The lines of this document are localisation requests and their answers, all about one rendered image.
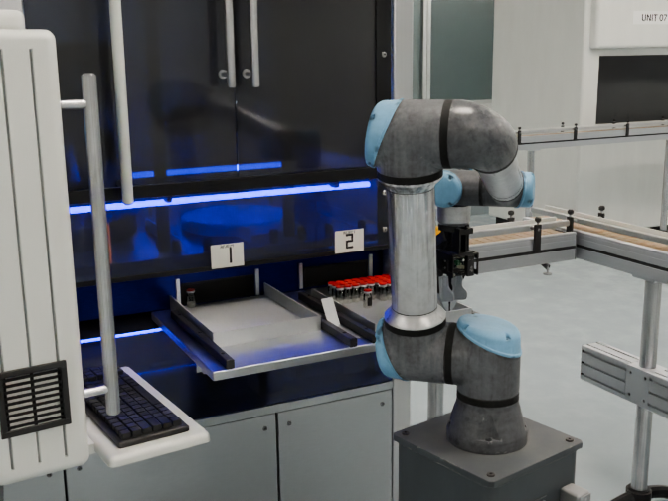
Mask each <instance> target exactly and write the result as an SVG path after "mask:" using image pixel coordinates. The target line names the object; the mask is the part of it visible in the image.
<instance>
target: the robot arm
mask: <svg viewBox="0 0 668 501"><path fill-rule="evenodd" d="M517 153H518V140H517V137H516V134H515V131H514V129H513V128H512V126H511V125H510V124H509V123H508V122H507V120H505V119H504V118H503V117H502V116H501V115H499V114H498V113H496V112H495V111H493V110H491V109H490V108H488V107H486V106H484V105H481V104H479V103H476V102H473V101H469V100H464V99H454V100H448V99H403V98H400V99H394V100H382V101H380V102H379V103H377V104H376V106H375V107H374V109H373V111H372V113H371V116H370V119H369V122H368V127H367V132H366V138H365V159H366V164H367V165H368V166H370V167H372V168H375V167H376V168H377V179H378V181H379V182H381V183H382V184H383V185H384V186H385V187H386V190H387V211H388V232H389V253H390V274H391V295H392V305H391V306H390V307H389V308H388V309H387V310H386V311H385V315H384V317H383V318H381V319H380V320H379V322H378V324H377V328H376V335H375V337H376V342H375V348H376V356H377V361H378V364H379V367H380V369H381V371H382V372H383V373H384V374H385V375H386V376H387V377H389V378H394V379H401V380H403V381H420V382H430V383H440V384H450V385H456V387H457V389H456V400H455V403H454V406H453V409H452V411H451V414H450V418H449V420H448V422H447V426H446V437H447V439H448V441H449V442H450V443H451V444H452V445H454V446H455V447H457V448H459V449H462V450H465V451H468V452H472V453H477V454H485V455H500V454H507V453H512V452H515V451H518V450H520V449H521V448H523V447H524V446H525V445H526V443H527V434H528V431H527V426H526V424H525V423H524V420H523V415H522V411H521V407H520V403H519V391H520V365H521V356H522V349H521V334H520V331H519V330H518V328H517V327H516V326H515V325H514V324H512V323H511V322H509V321H507V320H505V319H502V318H499V317H496V316H492V315H487V314H477V313H475V314H465V315H462V316H460V317H459V319H458V320H457V323H455V322H446V314H445V311H452V309H453V308H454V306H455V304H456V302H457V300H465V299H466V298H467V291H466V289H465V288H464V287H463V284H462V283H463V278H464V277H465V276H473V275H474V274H477V275H478V263H479V252H477V251H474V250H470V249H469V234H473V228H471V227H469V222H470V210H471V206H489V207H514V208H529V207H531V206H532V205H533V203H534V198H535V175H534V174H533V173H532V172H524V171H520V167H519V164H518V161H517V158H516V156H517ZM472 169H474V170H472ZM435 206H437V221H438V229H439V230H441V231H442V232H440V233H439V234H438V235H436V232H435ZM474 258H477V262H476V269H475V268H474ZM444 274H446V275H444ZM437 299H438V300H439V302H440V304H441V306H442V307H443V308H444V309H443V308H442V307H441V306H440V305H438V304H437Z"/></svg>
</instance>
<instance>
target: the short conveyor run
mask: <svg viewBox="0 0 668 501"><path fill-rule="evenodd" d="M514 213H515V211H514V210H509V211H508V215H509V216H510V218H507V223H500V224H491V225H483V226H475V227H471V228H473V234H469V249H470V250H472V251H477V252H479V263H478V273H485V272H491V271H498V270H505V269H512V268H518V267H525V266H532V265H539V264H545V263H552V262H559V261H566V260H572V259H576V251H577V233H576V232H564V231H560V230H556V228H557V227H564V226H569V225H570V221H569V220H561V221H556V217H549V218H541V217H536V218H535V219H533V220H525V221H516V222H515V218H514V217H512V216H513V215H514Z"/></svg>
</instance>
